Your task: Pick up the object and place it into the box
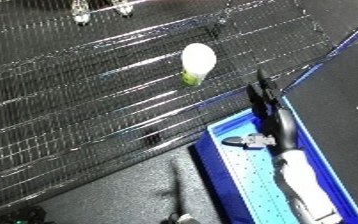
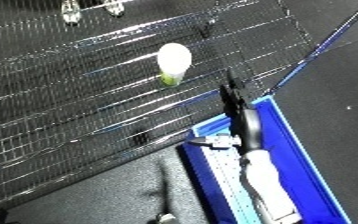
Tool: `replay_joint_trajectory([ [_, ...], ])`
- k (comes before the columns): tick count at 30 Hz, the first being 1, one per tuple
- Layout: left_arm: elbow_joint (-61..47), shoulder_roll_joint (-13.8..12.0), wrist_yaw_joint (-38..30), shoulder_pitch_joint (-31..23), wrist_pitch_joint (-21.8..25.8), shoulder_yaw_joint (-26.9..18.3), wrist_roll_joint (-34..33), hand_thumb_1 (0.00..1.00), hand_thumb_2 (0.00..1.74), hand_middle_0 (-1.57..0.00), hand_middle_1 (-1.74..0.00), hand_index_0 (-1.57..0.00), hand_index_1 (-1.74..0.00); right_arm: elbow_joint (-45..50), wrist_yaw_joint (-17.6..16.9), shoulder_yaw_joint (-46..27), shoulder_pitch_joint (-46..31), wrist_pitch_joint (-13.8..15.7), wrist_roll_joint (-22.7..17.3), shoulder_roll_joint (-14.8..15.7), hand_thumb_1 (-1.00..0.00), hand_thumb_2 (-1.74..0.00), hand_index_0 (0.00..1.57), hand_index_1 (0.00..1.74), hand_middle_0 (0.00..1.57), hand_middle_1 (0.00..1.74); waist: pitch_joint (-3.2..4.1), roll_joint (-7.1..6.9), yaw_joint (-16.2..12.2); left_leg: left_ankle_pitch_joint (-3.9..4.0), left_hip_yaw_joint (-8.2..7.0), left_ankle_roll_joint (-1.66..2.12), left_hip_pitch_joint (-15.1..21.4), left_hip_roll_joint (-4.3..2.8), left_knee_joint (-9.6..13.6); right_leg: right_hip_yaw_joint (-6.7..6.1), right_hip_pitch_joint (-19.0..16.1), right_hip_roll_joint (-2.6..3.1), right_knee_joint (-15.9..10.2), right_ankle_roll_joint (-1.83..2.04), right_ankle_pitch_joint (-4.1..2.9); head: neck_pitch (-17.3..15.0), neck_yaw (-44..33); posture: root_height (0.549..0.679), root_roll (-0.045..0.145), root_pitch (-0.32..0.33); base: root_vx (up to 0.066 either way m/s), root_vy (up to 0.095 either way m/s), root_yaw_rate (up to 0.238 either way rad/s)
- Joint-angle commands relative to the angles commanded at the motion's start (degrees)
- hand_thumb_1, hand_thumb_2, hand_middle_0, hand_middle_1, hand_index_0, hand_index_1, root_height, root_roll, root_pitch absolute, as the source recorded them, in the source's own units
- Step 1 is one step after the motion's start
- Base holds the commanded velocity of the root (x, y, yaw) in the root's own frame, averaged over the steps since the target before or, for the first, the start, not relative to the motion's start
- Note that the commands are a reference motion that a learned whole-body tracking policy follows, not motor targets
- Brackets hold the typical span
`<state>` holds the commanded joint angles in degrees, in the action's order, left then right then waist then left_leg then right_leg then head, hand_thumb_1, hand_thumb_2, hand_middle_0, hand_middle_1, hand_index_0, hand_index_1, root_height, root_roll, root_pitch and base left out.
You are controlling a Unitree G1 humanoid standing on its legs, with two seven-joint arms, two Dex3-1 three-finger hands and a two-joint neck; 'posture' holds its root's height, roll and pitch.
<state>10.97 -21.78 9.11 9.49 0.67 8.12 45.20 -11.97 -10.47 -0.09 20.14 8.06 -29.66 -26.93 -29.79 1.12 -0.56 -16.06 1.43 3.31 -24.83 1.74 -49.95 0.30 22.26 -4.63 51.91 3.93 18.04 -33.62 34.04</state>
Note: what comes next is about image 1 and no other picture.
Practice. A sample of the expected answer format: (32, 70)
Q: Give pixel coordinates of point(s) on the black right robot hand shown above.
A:
(274, 115)

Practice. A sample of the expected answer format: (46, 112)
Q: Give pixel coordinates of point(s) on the pale right robot arm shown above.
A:
(303, 186)

